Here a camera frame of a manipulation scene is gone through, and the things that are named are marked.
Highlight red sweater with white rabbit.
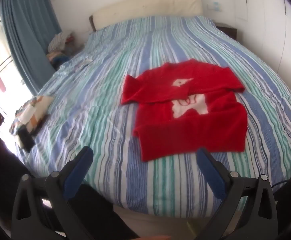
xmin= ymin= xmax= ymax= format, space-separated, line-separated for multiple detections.
xmin=121 ymin=59 xmax=247 ymax=161

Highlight pile of clothes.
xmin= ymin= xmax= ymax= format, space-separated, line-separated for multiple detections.
xmin=46 ymin=30 xmax=82 ymax=70

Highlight black phone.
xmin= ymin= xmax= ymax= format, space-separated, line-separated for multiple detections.
xmin=17 ymin=125 xmax=35 ymax=153

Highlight patterned cushion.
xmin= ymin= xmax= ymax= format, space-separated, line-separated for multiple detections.
xmin=9 ymin=95 xmax=54 ymax=136

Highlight dark wooden nightstand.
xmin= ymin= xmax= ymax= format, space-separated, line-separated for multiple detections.
xmin=215 ymin=23 xmax=237 ymax=40

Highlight striped blue green bedspread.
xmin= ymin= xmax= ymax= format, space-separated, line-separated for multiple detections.
xmin=16 ymin=16 xmax=291 ymax=218

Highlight cream padded headboard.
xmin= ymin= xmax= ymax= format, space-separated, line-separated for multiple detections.
xmin=89 ymin=0 xmax=203 ymax=32

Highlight blue curtain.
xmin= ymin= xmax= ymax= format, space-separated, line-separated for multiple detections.
xmin=0 ymin=0 xmax=61 ymax=95

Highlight wall socket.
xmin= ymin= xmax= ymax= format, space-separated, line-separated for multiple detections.
xmin=207 ymin=2 xmax=221 ymax=11

